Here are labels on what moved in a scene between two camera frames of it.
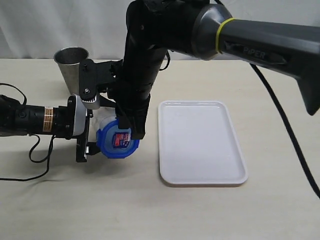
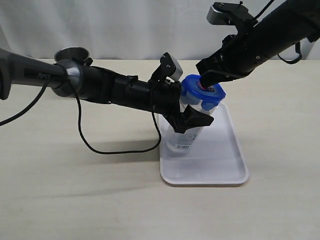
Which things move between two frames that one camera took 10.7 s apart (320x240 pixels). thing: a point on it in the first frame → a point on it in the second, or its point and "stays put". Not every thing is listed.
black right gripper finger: (138, 126) → (214, 62)
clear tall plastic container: (104, 116) → (179, 142)
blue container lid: (116, 142) → (191, 87)
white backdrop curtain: (36, 29) stays put
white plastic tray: (197, 144) stays put
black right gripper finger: (123, 122) → (211, 77)
